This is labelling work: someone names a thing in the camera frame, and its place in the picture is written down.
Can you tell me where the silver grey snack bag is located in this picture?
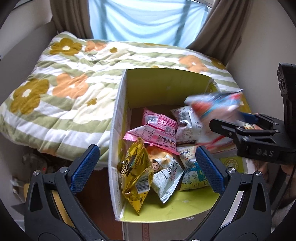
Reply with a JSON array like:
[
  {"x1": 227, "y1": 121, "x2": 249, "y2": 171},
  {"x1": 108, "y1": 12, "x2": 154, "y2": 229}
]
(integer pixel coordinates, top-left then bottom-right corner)
[{"x1": 171, "y1": 105, "x2": 203, "y2": 144}]

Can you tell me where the yellow green cardboard box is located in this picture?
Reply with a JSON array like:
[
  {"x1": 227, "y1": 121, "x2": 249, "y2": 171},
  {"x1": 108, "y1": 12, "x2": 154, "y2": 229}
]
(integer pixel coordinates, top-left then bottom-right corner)
[{"x1": 108, "y1": 67, "x2": 253, "y2": 241}]

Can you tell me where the light blue window cloth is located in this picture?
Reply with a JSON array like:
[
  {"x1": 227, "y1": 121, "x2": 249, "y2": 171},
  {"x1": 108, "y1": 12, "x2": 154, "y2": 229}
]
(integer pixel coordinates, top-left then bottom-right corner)
[{"x1": 88, "y1": 1, "x2": 211, "y2": 48}]

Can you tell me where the blue yellow snack bag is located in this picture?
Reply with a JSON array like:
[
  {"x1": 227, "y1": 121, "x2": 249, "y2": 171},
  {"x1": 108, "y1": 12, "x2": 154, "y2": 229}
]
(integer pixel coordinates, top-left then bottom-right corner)
[{"x1": 185, "y1": 91, "x2": 242, "y2": 145}]

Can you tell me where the pink film snack bag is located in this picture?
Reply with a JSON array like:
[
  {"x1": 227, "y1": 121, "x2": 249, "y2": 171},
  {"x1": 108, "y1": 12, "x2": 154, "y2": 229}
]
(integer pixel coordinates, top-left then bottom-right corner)
[{"x1": 123, "y1": 125, "x2": 179, "y2": 155}]

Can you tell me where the brown curtain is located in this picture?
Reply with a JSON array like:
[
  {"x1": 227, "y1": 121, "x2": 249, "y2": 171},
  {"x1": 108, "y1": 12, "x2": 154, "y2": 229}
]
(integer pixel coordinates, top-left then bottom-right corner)
[
  {"x1": 50, "y1": 0, "x2": 93, "y2": 39},
  {"x1": 187, "y1": 0, "x2": 253, "y2": 65}
]

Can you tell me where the floral striped quilt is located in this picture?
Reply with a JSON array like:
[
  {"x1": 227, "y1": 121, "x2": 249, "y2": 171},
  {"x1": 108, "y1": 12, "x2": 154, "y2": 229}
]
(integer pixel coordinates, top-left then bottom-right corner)
[{"x1": 1, "y1": 32, "x2": 238, "y2": 165}]

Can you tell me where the brown right curtain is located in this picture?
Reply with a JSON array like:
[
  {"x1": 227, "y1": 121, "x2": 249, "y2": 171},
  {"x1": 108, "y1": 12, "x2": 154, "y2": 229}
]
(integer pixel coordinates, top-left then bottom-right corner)
[{"x1": 187, "y1": 0, "x2": 253, "y2": 65}]

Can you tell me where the pink striped snack bag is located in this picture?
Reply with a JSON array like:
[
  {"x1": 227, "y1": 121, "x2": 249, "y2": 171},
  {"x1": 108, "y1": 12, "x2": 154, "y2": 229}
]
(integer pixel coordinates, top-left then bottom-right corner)
[{"x1": 142, "y1": 108, "x2": 178, "y2": 137}]

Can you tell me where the grey rice cracker bag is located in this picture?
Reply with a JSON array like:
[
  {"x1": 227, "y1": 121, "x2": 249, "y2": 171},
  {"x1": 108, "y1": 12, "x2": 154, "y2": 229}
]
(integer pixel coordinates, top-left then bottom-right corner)
[{"x1": 152, "y1": 153, "x2": 184, "y2": 203}]

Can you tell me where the black snack bag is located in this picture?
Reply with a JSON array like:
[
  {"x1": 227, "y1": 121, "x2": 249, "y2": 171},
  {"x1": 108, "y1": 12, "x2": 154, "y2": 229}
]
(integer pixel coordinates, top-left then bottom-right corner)
[{"x1": 177, "y1": 145, "x2": 209, "y2": 191}]

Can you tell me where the gold snack bag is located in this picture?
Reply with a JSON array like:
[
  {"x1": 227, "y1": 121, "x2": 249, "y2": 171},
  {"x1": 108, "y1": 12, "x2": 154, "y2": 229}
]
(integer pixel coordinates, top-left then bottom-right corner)
[{"x1": 117, "y1": 138, "x2": 154, "y2": 214}]

